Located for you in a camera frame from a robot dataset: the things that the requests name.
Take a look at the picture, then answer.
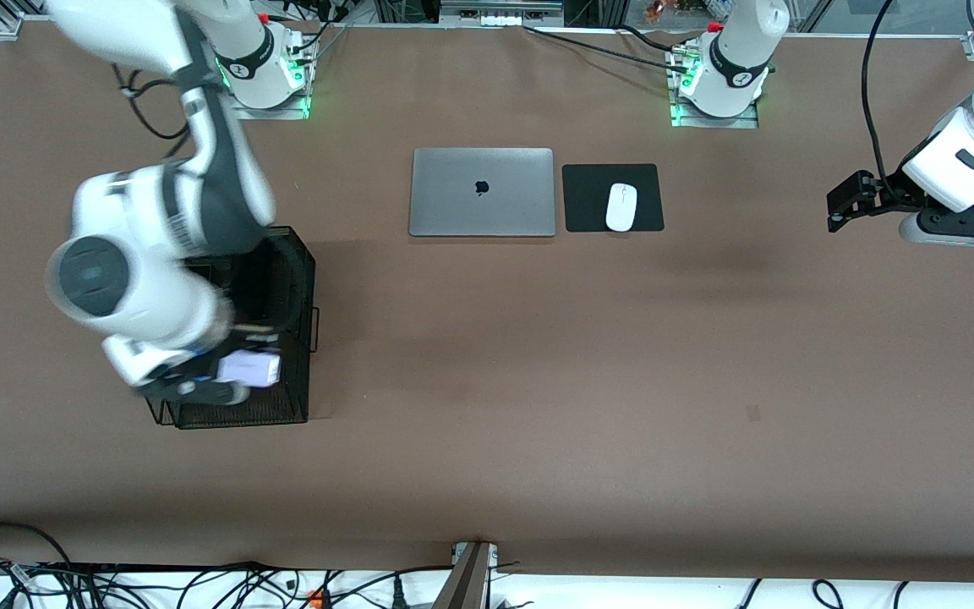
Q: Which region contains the lavender flip phone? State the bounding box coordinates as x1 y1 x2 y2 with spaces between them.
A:
216 351 282 389

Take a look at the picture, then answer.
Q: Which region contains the white computer mouse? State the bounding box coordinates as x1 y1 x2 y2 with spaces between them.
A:
605 183 638 233

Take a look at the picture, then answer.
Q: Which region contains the black mouse pad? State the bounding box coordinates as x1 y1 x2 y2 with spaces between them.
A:
561 163 665 233

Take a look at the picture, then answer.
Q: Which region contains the silver closed laptop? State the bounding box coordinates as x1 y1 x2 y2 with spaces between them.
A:
408 148 556 238

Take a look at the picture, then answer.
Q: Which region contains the white power strip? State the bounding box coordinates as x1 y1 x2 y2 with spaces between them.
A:
440 0 564 27

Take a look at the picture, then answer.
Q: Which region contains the black wire mesh tray rack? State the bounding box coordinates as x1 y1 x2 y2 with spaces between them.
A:
147 225 320 431

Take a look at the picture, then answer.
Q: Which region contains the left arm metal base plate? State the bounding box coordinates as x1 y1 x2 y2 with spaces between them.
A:
671 103 760 129

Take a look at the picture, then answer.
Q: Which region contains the thick black floor cable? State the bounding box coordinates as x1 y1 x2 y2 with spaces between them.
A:
0 522 74 569

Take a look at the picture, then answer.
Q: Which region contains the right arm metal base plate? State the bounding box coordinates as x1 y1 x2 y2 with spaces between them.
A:
229 91 312 121

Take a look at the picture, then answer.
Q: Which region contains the black cable across table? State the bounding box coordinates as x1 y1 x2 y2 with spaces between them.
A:
523 25 687 74

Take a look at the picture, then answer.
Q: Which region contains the aluminium camera mount post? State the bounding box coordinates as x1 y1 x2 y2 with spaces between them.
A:
432 541 501 609

